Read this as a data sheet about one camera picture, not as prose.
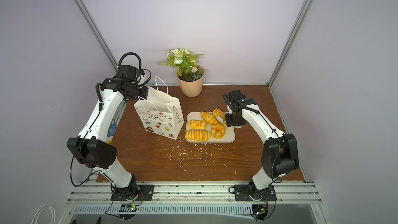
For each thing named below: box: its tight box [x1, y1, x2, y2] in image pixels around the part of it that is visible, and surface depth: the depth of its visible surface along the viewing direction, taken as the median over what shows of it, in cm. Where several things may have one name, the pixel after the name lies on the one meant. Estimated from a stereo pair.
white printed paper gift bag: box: [133, 75, 186, 141], surface depth 84 cm
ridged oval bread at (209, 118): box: [200, 111, 219, 125], surface depth 99 cm
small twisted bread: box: [188, 119, 207, 131], surface depth 95 cm
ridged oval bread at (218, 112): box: [212, 107, 226, 120], surface depth 102 cm
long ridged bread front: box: [186, 129, 211, 142], surface depth 91 cm
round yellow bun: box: [210, 123, 226, 139], surface depth 92 cm
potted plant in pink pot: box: [157, 48, 205, 98], surface depth 102 cm
